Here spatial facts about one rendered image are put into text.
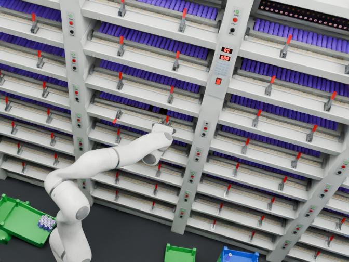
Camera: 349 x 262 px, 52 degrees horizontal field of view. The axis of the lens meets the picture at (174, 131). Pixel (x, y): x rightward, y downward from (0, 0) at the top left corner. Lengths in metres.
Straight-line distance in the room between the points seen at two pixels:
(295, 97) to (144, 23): 0.74
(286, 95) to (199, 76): 0.40
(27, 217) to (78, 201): 1.32
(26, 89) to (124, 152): 0.89
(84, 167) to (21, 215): 1.37
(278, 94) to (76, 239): 1.09
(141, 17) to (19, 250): 1.73
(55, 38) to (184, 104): 0.69
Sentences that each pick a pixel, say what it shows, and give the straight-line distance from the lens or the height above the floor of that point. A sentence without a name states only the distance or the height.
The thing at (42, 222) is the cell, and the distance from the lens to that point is 2.61.
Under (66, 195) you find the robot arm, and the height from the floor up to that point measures 1.15.
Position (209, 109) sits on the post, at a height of 1.19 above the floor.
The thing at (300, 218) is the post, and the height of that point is 0.57.
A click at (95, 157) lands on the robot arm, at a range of 1.38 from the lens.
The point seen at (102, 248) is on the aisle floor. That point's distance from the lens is 2.58.
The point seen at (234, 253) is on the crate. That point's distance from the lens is 2.18.
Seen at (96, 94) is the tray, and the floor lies 0.99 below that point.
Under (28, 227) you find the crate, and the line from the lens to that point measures 2.66.
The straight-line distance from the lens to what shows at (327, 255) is 2.73.
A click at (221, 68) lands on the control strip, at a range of 1.58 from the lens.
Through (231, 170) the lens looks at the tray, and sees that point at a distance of 2.07.
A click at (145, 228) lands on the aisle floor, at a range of 2.65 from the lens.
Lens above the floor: 2.30
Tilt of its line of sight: 45 degrees down
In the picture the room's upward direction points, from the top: 11 degrees clockwise
